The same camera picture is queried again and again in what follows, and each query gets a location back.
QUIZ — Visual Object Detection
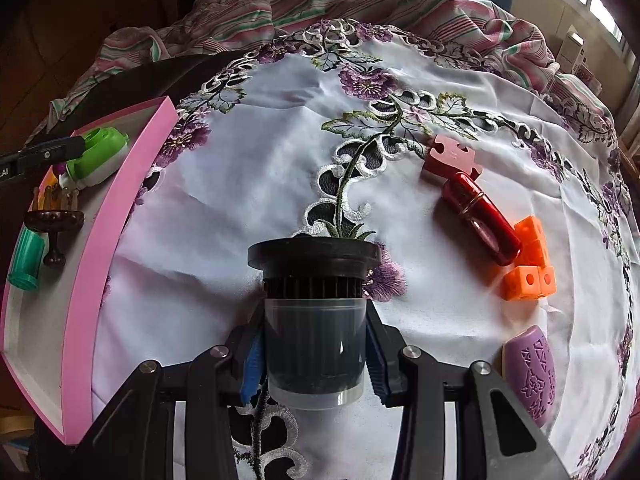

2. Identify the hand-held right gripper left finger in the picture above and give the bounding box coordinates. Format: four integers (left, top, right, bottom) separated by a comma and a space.
60, 305, 268, 480

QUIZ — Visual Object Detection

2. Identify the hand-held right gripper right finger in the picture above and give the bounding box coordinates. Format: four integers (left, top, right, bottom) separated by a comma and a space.
363, 304, 575, 480

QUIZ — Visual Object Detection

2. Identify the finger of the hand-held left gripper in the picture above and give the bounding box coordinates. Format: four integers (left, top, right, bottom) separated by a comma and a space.
0, 135, 87, 181

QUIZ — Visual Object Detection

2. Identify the green round plastic gadget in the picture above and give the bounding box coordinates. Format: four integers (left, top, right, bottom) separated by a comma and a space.
59, 127, 131, 188

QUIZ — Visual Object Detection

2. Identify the dark wooden comb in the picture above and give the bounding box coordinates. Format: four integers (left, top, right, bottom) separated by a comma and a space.
26, 185, 86, 268

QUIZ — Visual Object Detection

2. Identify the black container with clear cup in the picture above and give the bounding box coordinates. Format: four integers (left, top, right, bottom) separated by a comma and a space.
246, 238, 383, 411

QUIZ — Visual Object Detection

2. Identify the pink shallow cardboard box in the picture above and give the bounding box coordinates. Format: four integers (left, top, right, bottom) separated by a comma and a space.
0, 97, 178, 446

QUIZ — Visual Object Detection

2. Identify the orange cube block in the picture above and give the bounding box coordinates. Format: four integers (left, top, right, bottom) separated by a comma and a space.
501, 216, 557, 302

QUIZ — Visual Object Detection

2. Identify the red puzzle piece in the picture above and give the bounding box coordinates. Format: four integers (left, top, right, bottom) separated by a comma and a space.
421, 134, 485, 181

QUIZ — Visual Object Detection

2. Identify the orange plastic clip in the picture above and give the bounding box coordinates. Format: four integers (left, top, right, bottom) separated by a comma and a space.
32, 167, 60, 206

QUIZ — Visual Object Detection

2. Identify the wooden wardrobe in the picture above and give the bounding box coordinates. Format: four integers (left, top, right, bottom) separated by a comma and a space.
0, 0, 196, 111

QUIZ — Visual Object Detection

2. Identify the purple egg-shaped case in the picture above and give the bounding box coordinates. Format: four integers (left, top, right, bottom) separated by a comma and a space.
500, 325, 558, 428

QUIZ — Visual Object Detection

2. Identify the glossy red tube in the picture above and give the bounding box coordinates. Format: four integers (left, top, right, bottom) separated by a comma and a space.
441, 172, 522, 266

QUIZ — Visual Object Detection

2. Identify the white embroidered floral tablecloth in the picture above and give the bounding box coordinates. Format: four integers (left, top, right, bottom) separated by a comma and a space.
90, 19, 640, 480

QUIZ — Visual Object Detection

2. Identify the wooden side shelf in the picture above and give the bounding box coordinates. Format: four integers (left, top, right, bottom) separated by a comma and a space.
617, 130, 640, 181

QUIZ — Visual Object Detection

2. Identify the pink striped bed sheet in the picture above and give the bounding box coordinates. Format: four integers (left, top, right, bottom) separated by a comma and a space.
30, 0, 611, 131

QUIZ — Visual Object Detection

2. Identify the small pink patterned box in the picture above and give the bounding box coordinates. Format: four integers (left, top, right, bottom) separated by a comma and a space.
575, 62, 603, 93

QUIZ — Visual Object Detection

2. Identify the white carton box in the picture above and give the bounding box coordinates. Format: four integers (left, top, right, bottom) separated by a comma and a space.
557, 25, 586, 73

